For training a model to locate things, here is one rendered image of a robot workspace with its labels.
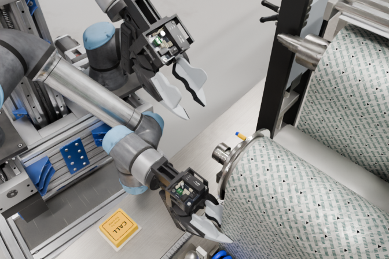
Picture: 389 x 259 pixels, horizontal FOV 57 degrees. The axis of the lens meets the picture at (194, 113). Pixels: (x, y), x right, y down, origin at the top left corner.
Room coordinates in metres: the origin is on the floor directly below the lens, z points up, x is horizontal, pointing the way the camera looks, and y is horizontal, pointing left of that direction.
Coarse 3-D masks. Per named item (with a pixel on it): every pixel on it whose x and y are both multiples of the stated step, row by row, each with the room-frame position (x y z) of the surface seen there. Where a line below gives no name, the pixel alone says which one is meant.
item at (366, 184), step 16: (288, 128) 0.45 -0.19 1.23; (288, 144) 0.41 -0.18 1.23; (304, 144) 0.41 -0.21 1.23; (320, 144) 0.42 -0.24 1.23; (320, 160) 0.37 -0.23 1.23; (336, 160) 0.37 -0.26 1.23; (336, 176) 0.34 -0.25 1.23; (352, 176) 0.34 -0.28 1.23; (368, 176) 0.34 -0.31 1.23; (368, 192) 0.31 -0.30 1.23; (384, 192) 0.31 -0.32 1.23; (384, 208) 0.28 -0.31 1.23
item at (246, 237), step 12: (228, 216) 0.29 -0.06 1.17; (228, 228) 0.29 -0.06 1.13; (240, 228) 0.27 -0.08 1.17; (252, 228) 0.26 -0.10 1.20; (240, 240) 0.27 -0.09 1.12; (252, 240) 0.26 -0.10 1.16; (264, 240) 0.24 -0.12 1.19; (228, 252) 0.28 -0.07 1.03; (240, 252) 0.27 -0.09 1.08; (252, 252) 0.25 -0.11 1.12; (264, 252) 0.24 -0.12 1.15; (276, 252) 0.23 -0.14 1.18
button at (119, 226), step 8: (112, 216) 0.42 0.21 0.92; (120, 216) 0.42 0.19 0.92; (128, 216) 0.42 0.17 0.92; (104, 224) 0.39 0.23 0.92; (112, 224) 0.39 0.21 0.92; (120, 224) 0.39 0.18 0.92; (128, 224) 0.39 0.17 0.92; (136, 224) 0.39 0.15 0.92; (104, 232) 0.37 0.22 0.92; (112, 232) 0.37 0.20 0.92; (120, 232) 0.37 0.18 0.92; (128, 232) 0.37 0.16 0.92; (112, 240) 0.35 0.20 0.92; (120, 240) 0.35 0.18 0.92
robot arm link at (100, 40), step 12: (96, 24) 1.09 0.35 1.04; (108, 24) 1.08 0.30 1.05; (84, 36) 1.03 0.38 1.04; (96, 36) 1.01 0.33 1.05; (108, 36) 1.02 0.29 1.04; (96, 48) 0.99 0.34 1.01; (108, 48) 1.00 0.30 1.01; (96, 60) 0.99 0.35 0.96; (108, 60) 1.00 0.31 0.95; (120, 60) 1.02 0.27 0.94
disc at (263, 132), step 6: (258, 132) 0.37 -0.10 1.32; (264, 132) 0.38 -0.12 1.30; (252, 138) 0.36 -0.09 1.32; (258, 138) 0.37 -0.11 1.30; (246, 144) 0.34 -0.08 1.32; (240, 150) 0.33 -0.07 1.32; (234, 156) 0.33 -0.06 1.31; (234, 162) 0.32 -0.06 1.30; (228, 168) 0.31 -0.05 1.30; (222, 174) 0.31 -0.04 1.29; (228, 174) 0.31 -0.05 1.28; (222, 180) 0.30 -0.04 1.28; (222, 186) 0.30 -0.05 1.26; (216, 192) 0.30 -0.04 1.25; (222, 192) 0.31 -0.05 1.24; (222, 198) 0.31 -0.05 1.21
